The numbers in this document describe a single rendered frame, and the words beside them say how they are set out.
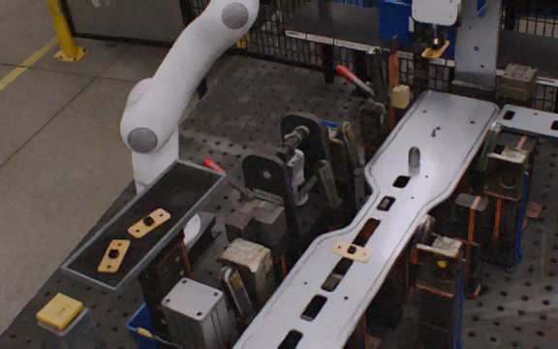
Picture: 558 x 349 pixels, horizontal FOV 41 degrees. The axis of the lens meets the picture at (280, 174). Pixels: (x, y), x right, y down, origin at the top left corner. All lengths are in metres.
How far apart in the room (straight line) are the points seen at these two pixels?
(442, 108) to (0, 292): 2.01
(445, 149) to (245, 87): 1.09
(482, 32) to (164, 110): 0.86
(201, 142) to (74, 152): 1.50
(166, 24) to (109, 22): 0.38
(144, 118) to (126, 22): 2.71
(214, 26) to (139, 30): 2.82
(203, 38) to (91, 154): 2.25
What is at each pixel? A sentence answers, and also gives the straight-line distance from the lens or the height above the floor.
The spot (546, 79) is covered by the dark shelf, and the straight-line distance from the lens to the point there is 2.14.
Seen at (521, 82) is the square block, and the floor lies 1.05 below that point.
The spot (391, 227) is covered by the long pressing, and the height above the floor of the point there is 1.00.
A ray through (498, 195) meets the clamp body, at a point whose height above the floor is 0.93.
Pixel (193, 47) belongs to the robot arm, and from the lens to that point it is 1.70.
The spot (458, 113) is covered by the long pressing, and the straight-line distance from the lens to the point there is 2.01.
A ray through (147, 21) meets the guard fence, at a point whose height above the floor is 0.29.
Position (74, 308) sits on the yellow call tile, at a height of 1.16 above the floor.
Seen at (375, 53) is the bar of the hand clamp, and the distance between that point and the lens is 1.87.
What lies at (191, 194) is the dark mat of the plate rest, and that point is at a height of 1.16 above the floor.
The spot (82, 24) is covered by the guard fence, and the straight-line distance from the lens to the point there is 4.64.
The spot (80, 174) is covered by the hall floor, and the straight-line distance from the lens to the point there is 3.75.
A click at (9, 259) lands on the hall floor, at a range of 3.42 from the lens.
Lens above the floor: 2.13
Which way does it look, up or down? 38 degrees down
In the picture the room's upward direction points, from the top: 8 degrees counter-clockwise
